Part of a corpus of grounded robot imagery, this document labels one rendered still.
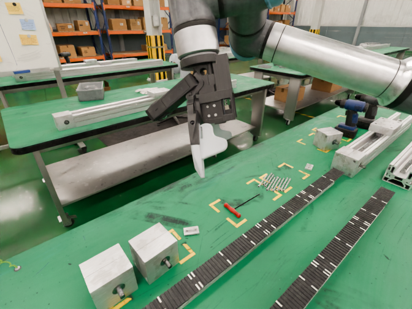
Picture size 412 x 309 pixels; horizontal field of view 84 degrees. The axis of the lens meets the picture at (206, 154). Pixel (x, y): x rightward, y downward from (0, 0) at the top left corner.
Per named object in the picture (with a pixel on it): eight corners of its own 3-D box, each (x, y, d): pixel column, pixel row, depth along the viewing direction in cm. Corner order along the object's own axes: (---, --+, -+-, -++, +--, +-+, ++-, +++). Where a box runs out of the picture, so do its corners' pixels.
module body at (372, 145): (360, 171, 109) (366, 155, 105) (338, 162, 115) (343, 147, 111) (409, 128, 153) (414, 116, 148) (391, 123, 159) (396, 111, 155)
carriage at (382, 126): (389, 141, 123) (393, 129, 120) (366, 134, 130) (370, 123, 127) (398, 133, 132) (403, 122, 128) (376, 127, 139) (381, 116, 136)
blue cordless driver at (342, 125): (354, 140, 137) (368, 104, 126) (320, 130, 149) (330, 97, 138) (358, 136, 142) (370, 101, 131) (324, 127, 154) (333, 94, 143)
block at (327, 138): (327, 153, 123) (331, 137, 119) (312, 144, 133) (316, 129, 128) (341, 150, 126) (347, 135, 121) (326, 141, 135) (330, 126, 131)
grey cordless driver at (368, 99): (374, 132, 147) (387, 98, 137) (340, 124, 159) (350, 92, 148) (376, 128, 152) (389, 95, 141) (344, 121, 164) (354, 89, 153)
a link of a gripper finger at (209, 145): (228, 168, 34) (224, 116, 38) (190, 173, 35) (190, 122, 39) (231, 175, 37) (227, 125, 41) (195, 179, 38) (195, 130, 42)
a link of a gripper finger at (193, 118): (197, 140, 36) (195, 94, 40) (187, 141, 36) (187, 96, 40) (204, 152, 40) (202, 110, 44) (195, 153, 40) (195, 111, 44)
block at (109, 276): (103, 324, 54) (93, 302, 49) (88, 287, 61) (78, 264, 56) (142, 295, 59) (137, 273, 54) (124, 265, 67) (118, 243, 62)
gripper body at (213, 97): (236, 124, 39) (225, 48, 36) (187, 131, 40) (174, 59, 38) (237, 120, 46) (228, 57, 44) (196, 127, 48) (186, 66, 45)
